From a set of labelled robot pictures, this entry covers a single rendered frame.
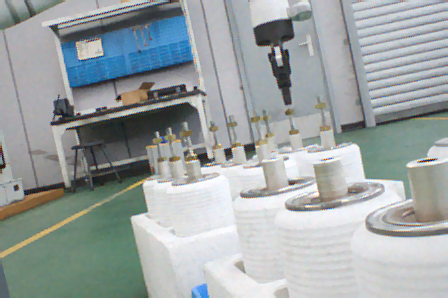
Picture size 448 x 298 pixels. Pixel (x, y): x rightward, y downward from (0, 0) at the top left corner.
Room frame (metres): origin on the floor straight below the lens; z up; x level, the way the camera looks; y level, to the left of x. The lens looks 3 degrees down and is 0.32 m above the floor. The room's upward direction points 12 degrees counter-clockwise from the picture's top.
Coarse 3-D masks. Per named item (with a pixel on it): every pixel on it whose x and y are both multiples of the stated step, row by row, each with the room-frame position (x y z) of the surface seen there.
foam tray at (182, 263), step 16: (400, 192) 0.78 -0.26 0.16; (144, 224) 0.89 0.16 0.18; (160, 224) 0.91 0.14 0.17; (144, 240) 0.89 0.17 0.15; (160, 240) 0.72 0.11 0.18; (176, 240) 0.69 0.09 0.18; (192, 240) 0.68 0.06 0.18; (208, 240) 0.68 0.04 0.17; (224, 240) 0.69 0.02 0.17; (144, 256) 0.94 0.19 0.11; (160, 256) 0.74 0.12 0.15; (176, 256) 0.67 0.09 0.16; (192, 256) 0.67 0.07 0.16; (208, 256) 0.68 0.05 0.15; (224, 256) 0.69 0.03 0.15; (144, 272) 1.00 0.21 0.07; (160, 272) 0.78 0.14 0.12; (176, 272) 0.67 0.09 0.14; (192, 272) 0.67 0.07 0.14; (160, 288) 0.82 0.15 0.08; (176, 288) 0.67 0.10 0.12
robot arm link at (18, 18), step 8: (0, 0) 0.93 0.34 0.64; (8, 0) 0.93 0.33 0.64; (16, 0) 0.94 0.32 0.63; (0, 8) 0.93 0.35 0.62; (8, 8) 0.94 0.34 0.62; (16, 8) 0.94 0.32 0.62; (24, 8) 0.95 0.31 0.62; (0, 16) 0.93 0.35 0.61; (8, 16) 0.94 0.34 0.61; (16, 16) 0.95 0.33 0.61; (24, 16) 0.97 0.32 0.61; (0, 24) 0.95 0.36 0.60; (8, 24) 0.96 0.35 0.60; (16, 24) 0.98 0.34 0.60
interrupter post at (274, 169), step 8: (264, 160) 0.48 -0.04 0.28; (272, 160) 0.48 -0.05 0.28; (280, 160) 0.48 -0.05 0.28; (264, 168) 0.48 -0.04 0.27; (272, 168) 0.48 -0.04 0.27; (280, 168) 0.48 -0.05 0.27; (264, 176) 0.49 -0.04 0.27; (272, 176) 0.48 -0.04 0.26; (280, 176) 0.48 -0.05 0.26; (272, 184) 0.48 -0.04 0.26; (280, 184) 0.48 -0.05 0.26; (288, 184) 0.48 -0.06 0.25
